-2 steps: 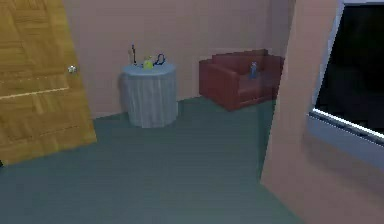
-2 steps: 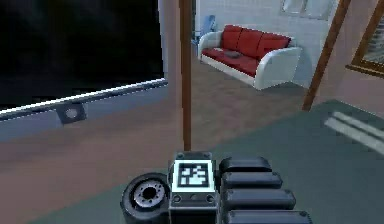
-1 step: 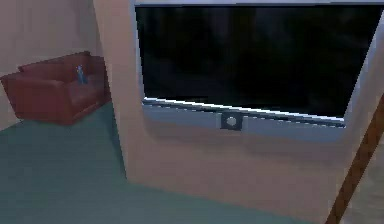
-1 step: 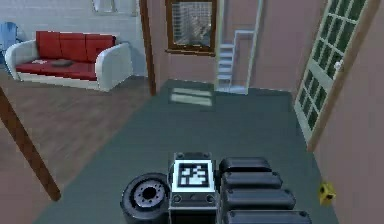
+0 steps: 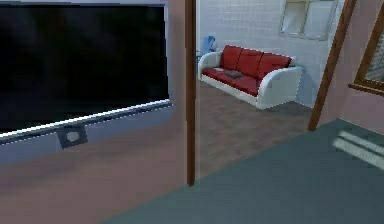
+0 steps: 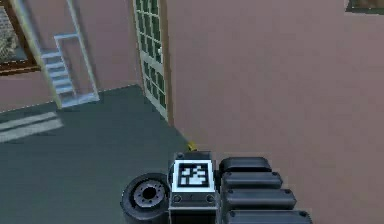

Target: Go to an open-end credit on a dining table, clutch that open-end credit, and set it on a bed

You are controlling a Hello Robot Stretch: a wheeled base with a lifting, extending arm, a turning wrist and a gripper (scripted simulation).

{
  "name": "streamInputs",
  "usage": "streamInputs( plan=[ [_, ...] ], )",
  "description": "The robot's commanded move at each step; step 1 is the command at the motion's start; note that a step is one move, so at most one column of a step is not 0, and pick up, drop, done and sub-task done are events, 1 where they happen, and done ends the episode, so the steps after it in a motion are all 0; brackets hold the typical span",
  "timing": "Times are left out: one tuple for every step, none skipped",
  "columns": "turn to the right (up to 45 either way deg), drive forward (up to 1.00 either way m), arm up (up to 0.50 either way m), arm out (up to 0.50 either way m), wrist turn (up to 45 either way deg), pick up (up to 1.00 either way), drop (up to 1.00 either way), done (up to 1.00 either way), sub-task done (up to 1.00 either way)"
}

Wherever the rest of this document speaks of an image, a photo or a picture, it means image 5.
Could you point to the white framed window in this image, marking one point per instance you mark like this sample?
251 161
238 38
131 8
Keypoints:
308 18

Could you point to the dark grey flat object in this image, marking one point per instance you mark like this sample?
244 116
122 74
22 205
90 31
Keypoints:
234 74

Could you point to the small white flat object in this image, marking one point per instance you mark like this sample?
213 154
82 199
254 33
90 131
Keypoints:
219 69

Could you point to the black wall television set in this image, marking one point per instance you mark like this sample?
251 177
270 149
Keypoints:
80 60

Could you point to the white sofa with red cushions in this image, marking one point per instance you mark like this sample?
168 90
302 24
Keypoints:
253 75

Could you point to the brown framed window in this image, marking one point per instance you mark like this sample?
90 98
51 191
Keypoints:
373 63

